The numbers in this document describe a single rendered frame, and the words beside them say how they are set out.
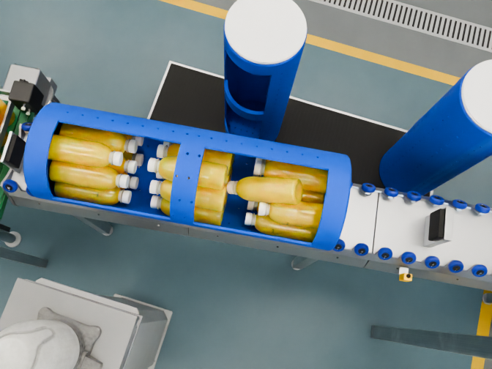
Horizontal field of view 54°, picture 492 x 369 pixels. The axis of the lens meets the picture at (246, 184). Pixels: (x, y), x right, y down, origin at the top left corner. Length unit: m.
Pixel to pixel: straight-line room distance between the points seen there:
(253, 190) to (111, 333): 0.55
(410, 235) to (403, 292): 0.98
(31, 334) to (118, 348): 0.28
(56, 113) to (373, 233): 1.03
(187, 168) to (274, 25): 0.65
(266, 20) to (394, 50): 1.43
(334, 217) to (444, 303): 1.48
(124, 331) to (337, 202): 0.67
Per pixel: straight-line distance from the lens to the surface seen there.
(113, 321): 1.41
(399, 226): 1.65
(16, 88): 1.76
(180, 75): 2.61
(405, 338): 2.11
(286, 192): 1.30
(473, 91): 1.78
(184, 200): 1.30
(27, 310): 1.49
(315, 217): 1.36
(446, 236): 1.53
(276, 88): 1.81
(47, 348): 1.22
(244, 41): 1.66
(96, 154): 1.37
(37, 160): 1.39
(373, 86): 2.87
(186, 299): 2.46
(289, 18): 1.72
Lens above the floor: 2.46
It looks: 75 degrees down
